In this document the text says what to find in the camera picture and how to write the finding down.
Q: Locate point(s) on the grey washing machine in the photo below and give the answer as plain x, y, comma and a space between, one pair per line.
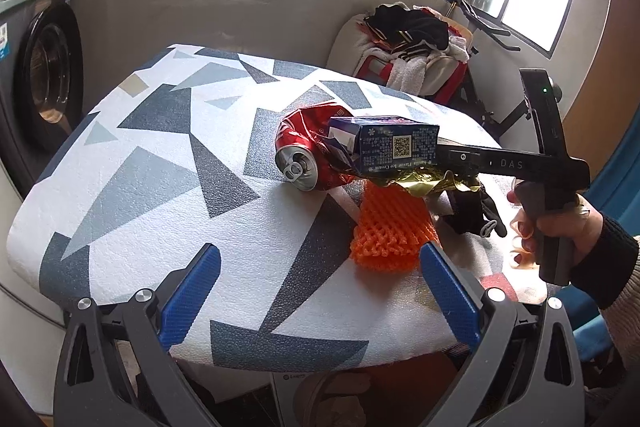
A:
45, 72

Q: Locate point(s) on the dark blue carton box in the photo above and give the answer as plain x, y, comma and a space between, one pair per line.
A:
380, 147

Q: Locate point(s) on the grey round appliance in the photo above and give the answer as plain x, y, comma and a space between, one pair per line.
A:
320, 399

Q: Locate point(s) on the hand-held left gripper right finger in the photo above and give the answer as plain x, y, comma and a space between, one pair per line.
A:
450, 302

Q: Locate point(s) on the white cabinet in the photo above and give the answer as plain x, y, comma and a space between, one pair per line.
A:
15, 257

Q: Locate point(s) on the person's right hand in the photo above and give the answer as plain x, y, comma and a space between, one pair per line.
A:
587, 227

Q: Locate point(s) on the orange foam fruit net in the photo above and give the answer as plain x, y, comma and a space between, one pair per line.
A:
390, 227

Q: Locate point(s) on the pile of dark clothes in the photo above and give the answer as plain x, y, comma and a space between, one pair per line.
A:
420, 27

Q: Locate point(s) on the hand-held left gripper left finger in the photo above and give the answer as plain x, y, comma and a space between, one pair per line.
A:
192, 297

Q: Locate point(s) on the black exercise bike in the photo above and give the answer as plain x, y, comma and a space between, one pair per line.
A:
500, 34

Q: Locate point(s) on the gold foil wrapper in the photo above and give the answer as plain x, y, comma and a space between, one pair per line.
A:
425, 184

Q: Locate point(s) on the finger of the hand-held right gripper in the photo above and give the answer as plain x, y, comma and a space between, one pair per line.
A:
460, 157

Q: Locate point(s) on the geometric patterned tablecloth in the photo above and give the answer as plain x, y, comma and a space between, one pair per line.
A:
150, 207

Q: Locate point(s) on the person's right forearm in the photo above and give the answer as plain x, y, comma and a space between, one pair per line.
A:
610, 267

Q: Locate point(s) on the crushed red soda can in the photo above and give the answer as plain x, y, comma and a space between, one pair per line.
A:
300, 137

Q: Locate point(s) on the white towel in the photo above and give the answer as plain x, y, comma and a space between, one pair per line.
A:
407, 74

